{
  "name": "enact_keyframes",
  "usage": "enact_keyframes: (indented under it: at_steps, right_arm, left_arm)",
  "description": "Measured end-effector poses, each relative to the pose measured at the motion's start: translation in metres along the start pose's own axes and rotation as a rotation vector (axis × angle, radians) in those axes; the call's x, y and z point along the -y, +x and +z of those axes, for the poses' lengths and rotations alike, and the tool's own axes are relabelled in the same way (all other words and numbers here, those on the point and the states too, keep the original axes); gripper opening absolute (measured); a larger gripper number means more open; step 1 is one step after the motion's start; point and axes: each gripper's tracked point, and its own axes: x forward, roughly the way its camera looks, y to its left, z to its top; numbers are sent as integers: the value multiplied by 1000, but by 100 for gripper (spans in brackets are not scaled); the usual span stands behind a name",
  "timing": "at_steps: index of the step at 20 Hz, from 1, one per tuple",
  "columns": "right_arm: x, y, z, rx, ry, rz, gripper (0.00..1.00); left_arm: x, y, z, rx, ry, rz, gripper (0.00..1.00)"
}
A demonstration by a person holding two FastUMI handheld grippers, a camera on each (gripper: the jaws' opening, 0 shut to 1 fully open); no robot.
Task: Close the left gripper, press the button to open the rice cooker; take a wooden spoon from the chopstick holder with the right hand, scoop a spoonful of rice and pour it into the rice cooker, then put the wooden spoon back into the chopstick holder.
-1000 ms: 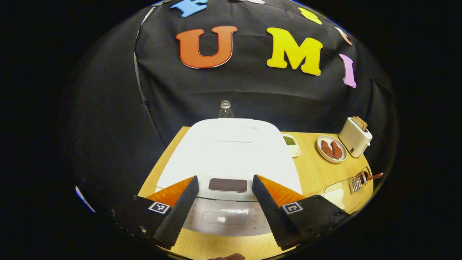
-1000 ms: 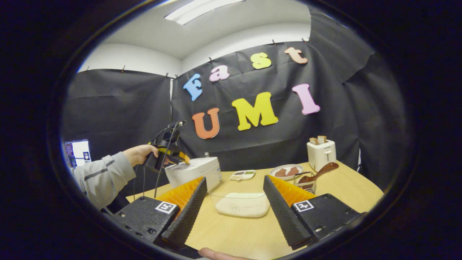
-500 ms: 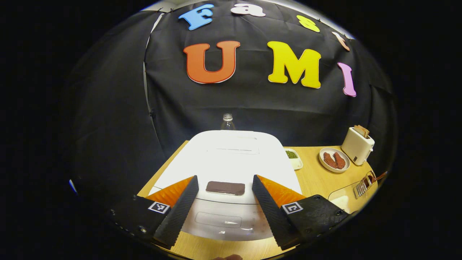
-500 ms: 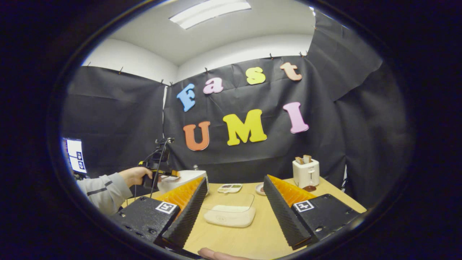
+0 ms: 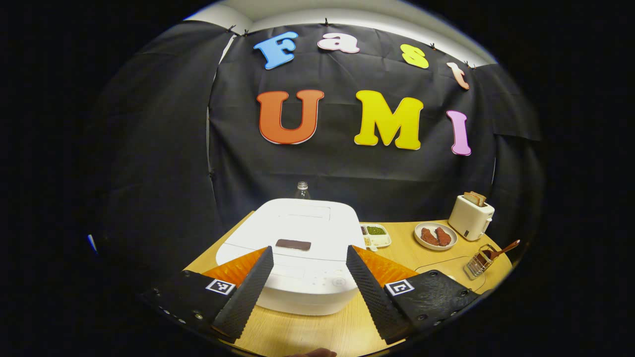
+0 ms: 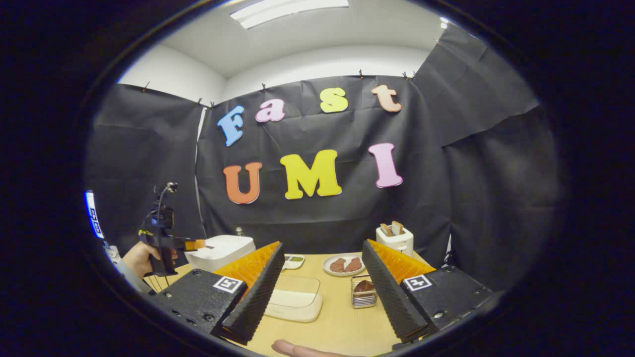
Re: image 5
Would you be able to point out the toasted bread slice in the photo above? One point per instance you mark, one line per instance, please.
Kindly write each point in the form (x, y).
(471, 199)
(480, 197)

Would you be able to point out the white divided tray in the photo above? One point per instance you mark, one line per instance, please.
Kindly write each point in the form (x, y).
(382, 242)

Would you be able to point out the brown wooden spoon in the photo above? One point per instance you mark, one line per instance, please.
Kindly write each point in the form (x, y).
(506, 248)

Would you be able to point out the brown meat piece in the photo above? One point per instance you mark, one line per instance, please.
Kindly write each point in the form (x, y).
(444, 236)
(429, 237)

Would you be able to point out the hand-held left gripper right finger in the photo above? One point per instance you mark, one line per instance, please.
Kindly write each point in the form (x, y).
(372, 297)

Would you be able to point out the white toaster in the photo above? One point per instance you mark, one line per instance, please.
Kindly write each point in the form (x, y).
(469, 220)

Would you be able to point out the white rice cooker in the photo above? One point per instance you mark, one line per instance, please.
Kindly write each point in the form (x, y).
(307, 223)

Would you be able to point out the black backdrop cloth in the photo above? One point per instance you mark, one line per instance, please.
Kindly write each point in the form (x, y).
(158, 163)

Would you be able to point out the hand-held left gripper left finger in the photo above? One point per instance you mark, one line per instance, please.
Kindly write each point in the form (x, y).
(248, 297)

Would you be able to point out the clear plastic bottle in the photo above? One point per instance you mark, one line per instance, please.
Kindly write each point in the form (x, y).
(302, 191)

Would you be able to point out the white round plate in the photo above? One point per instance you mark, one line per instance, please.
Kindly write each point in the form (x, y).
(436, 224)

